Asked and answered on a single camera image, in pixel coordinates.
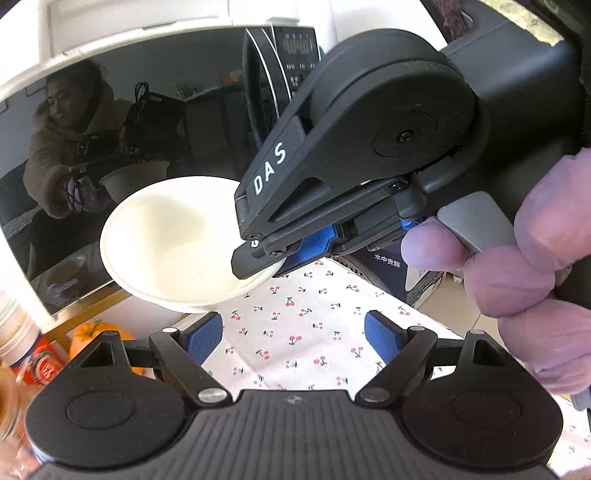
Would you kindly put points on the black and white microwave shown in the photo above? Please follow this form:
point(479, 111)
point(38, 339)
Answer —
point(184, 115)

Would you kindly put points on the glass jar with small oranges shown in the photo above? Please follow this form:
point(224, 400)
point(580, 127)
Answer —
point(32, 350)

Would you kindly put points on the person's right hand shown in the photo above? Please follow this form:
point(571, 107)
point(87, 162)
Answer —
point(545, 300)

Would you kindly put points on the cherry print tablecloth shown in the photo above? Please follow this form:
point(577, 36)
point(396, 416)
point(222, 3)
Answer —
point(300, 332)

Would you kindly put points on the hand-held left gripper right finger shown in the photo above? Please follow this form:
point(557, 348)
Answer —
point(381, 337)

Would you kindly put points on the large orange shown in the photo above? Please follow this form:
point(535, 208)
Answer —
point(92, 337)

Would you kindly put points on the dark cardboard box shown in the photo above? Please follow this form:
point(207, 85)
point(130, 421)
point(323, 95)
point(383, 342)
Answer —
point(383, 272)

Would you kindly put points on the cream bowl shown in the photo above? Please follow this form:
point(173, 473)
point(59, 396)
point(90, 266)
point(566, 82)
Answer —
point(175, 240)

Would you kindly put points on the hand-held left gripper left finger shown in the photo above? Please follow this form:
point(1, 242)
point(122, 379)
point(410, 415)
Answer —
point(203, 337)

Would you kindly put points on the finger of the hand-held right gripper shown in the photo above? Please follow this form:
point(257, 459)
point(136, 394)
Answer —
point(277, 161)
point(314, 242)

